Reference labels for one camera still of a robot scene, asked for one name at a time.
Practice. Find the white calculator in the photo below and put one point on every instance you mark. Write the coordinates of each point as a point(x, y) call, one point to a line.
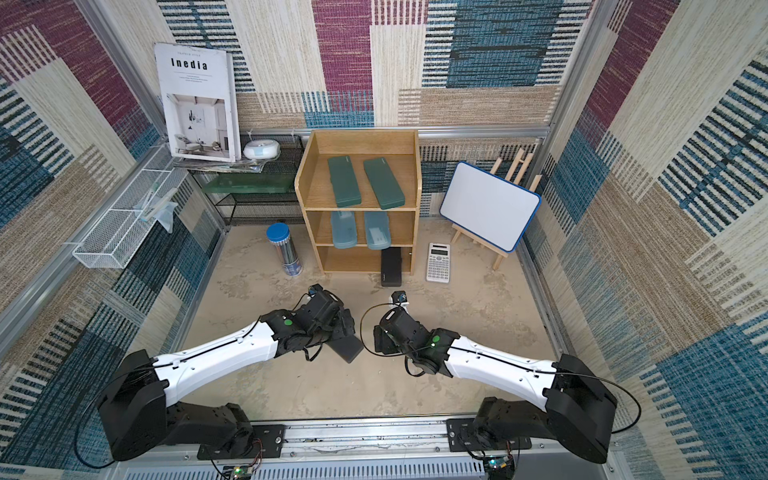
point(438, 263)

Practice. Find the black pencil case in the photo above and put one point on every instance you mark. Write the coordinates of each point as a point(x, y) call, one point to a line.
point(391, 267)
point(347, 348)

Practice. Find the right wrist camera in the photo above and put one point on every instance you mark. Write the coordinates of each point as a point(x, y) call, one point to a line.
point(399, 298)

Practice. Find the blue-framed whiteboard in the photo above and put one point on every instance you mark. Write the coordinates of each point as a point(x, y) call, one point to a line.
point(494, 209)

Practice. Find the dark green pencil case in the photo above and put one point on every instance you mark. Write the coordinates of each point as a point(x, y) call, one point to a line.
point(344, 182)
point(384, 184)

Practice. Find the white wire basket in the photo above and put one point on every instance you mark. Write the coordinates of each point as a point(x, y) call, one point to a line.
point(117, 235)

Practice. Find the Inedia magazine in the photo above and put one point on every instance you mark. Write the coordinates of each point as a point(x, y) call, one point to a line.
point(197, 88)

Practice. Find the white round device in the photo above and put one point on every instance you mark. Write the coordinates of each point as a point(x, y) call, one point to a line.
point(262, 149)

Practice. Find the wooden easel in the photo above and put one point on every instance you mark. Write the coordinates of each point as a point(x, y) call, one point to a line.
point(515, 173)

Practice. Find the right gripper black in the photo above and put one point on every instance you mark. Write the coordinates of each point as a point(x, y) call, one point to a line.
point(381, 335)

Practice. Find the light blue pencil case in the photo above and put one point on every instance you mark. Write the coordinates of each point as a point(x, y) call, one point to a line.
point(377, 229)
point(344, 229)

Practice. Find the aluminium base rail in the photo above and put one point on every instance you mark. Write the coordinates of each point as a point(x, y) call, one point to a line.
point(415, 447)

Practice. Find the wooden three-tier shelf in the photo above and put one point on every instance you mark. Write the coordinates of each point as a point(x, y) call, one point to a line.
point(316, 198)

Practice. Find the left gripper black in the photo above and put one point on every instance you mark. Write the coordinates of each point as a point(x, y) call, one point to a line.
point(340, 330)

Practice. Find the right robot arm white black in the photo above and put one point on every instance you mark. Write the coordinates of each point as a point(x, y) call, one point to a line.
point(561, 400)

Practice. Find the green tray on rack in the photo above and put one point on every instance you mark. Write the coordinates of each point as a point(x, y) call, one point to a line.
point(245, 183)

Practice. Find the blue-lid metal canister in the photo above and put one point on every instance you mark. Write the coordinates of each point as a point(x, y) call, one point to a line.
point(279, 236)

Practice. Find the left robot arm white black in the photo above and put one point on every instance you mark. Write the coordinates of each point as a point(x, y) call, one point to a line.
point(142, 406)

